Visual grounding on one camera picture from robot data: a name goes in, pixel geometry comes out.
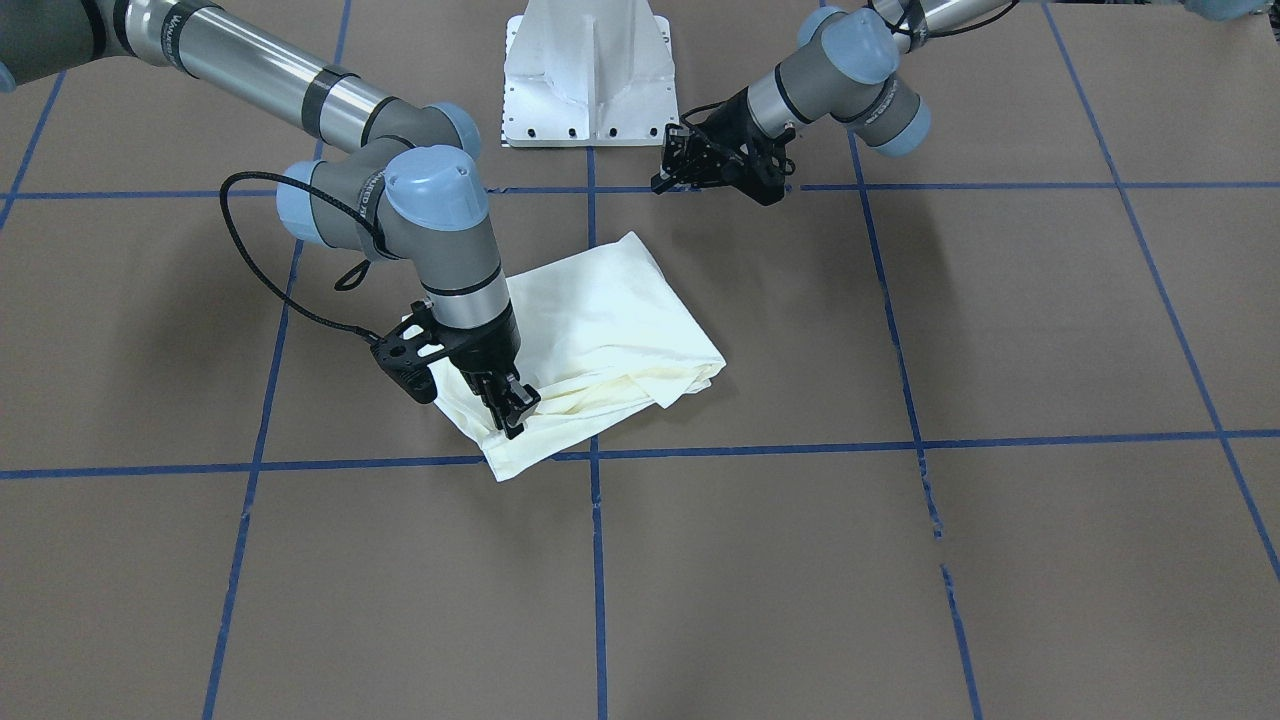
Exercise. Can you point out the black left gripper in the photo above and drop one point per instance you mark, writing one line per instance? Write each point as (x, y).
(727, 137)

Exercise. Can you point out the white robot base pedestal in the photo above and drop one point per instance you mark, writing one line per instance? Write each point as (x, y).
(588, 73)

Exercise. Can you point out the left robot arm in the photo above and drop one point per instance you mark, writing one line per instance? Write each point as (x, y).
(845, 67)

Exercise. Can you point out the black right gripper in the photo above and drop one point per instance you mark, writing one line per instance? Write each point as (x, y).
(487, 351)

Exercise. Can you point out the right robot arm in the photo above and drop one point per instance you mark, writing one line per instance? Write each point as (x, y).
(406, 188)

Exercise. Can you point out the cream white t-shirt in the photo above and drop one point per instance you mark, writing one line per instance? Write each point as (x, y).
(603, 337)

